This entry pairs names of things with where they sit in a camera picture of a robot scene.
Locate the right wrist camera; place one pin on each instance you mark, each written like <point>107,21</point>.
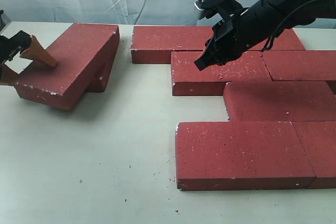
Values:
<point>209,8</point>

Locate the red brick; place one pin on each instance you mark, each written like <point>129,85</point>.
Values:
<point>77,53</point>
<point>288,40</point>
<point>154,44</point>
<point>187,80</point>
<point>240,156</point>
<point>318,141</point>
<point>101,78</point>

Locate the red brick second row right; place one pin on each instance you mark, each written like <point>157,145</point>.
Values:
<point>301,65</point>

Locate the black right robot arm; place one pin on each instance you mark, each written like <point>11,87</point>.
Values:
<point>292,13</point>

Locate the red brick third row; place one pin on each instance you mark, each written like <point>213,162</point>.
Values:
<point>279,101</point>

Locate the red brick under stack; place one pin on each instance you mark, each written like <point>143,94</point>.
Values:
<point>101,78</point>

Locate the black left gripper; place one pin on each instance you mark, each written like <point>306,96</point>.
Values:
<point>29,48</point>

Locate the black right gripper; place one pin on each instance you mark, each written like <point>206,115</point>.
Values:
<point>236,36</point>

